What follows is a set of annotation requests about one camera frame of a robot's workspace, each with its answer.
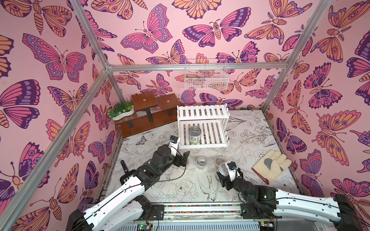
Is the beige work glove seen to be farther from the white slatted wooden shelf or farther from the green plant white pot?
the green plant white pot

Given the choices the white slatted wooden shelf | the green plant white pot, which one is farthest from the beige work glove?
the green plant white pot

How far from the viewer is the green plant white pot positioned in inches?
36.3

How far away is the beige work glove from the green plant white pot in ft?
2.87

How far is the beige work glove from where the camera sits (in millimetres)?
870
